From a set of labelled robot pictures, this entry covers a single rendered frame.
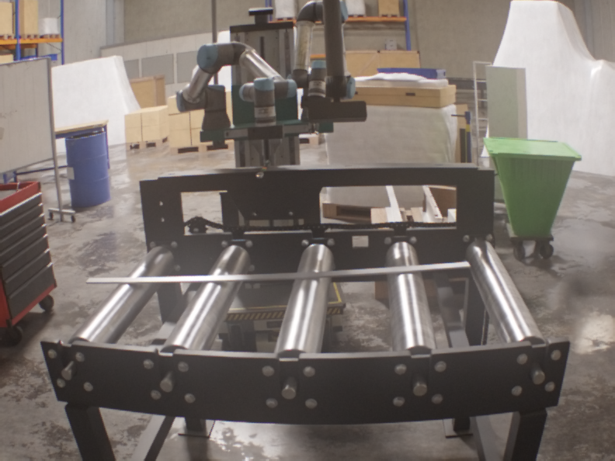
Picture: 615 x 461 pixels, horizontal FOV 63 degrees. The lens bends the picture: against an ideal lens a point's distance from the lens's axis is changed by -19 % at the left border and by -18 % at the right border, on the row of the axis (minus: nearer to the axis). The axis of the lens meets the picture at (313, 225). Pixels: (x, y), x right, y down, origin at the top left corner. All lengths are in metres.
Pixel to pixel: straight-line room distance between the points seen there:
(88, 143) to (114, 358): 5.95
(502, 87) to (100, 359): 4.74
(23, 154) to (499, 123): 4.99
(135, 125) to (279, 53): 9.00
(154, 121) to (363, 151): 6.93
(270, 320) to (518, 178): 2.21
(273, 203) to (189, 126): 8.24
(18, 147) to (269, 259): 4.67
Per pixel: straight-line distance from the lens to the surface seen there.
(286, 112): 3.11
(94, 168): 7.36
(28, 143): 6.60
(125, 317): 1.79
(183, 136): 10.41
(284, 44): 3.14
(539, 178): 4.46
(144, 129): 11.97
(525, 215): 4.57
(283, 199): 2.18
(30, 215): 3.96
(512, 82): 5.57
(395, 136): 5.39
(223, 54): 2.59
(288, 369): 1.38
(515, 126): 5.60
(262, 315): 3.09
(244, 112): 3.11
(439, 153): 5.39
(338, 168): 2.14
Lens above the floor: 1.58
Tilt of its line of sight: 16 degrees down
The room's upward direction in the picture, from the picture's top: 3 degrees counter-clockwise
